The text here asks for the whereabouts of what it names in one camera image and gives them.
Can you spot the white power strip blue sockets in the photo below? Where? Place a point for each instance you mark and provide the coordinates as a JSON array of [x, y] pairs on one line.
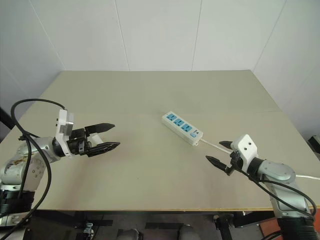
[[181, 126]]

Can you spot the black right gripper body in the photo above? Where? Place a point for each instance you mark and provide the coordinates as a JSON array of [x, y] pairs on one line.
[[233, 161]]

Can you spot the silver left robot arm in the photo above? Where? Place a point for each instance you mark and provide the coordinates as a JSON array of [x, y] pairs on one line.
[[20, 162]]

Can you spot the small metal clamp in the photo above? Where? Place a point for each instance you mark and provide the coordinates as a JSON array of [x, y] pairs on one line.
[[88, 227]]

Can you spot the reddish brown board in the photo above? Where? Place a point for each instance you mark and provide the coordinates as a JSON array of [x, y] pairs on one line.
[[268, 228]]

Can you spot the black metal table frame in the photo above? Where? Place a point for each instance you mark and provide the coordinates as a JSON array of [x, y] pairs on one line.
[[125, 214]]

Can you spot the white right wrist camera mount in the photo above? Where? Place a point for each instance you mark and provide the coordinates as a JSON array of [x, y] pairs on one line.
[[246, 147]]

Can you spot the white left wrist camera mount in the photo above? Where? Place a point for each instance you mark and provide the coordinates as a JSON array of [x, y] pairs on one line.
[[62, 125]]

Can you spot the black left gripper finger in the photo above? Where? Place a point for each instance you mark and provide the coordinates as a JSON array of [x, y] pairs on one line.
[[105, 147], [100, 128]]

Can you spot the grey black box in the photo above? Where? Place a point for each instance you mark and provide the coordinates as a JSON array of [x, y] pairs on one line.
[[315, 144]]

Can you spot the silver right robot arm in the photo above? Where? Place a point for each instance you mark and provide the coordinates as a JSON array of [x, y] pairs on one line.
[[280, 175]]

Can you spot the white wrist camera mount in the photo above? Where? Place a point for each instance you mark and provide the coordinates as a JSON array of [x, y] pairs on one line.
[[62, 125], [246, 147]]

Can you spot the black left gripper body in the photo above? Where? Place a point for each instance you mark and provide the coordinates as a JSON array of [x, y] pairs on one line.
[[77, 143]]

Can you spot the dark rounded shape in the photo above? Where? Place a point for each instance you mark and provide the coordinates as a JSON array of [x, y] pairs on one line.
[[128, 232], [186, 233]]

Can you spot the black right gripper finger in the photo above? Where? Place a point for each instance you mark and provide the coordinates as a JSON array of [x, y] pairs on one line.
[[226, 144], [217, 163]]

